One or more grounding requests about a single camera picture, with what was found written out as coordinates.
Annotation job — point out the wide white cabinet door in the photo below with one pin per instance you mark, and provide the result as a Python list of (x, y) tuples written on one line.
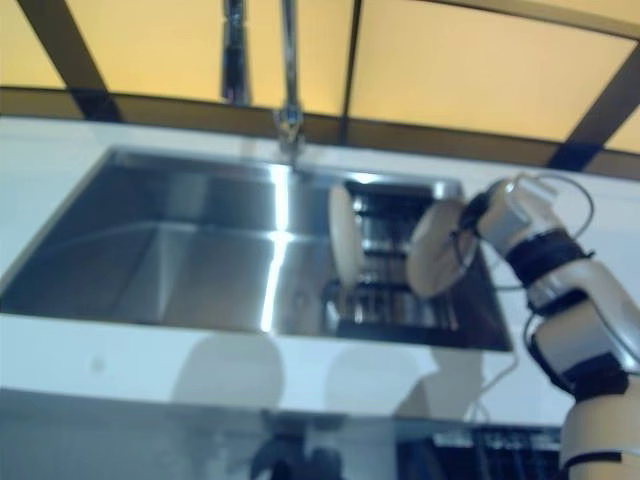
[(125, 440)]

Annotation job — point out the chrome gooseneck kitchen faucet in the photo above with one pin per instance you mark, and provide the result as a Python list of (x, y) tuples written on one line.
[(290, 75)]

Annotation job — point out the black sink dish rack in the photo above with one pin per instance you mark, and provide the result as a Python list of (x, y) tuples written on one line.
[(390, 305)]

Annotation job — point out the white ceramic plate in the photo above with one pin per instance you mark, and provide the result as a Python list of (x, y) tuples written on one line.
[(435, 250), (346, 240)]

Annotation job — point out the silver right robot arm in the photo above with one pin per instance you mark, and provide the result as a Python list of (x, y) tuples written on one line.
[(575, 325)]

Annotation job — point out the narrow white cabinet door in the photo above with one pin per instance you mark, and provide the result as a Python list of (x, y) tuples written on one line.
[(360, 450)]

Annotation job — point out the stainless steel sink basin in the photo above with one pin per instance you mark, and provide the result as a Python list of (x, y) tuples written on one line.
[(175, 260)]

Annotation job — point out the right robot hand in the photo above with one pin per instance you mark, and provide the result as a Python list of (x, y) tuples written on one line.
[(477, 210)]

